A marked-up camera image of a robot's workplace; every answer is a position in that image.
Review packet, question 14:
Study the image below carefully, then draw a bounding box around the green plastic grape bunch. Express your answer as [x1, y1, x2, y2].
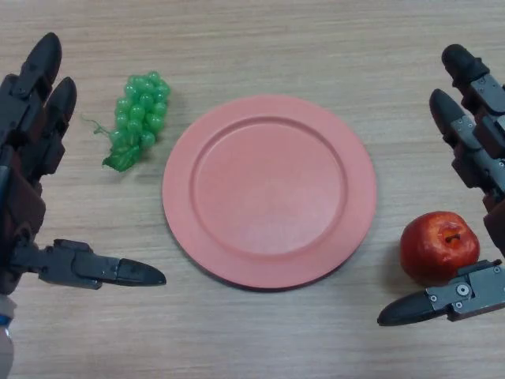
[80, 69, 171, 174]

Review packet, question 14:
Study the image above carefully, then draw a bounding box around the pink round plate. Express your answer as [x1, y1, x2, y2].
[162, 93, 378, 292]

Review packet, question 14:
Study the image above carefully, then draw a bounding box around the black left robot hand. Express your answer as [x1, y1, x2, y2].
[0, 32, 167, 296]

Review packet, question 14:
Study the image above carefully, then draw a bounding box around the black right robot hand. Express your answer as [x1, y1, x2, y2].
[377, 43, 505, 327]

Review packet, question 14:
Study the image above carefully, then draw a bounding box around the red apple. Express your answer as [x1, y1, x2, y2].
[399, 211, 481, 286]

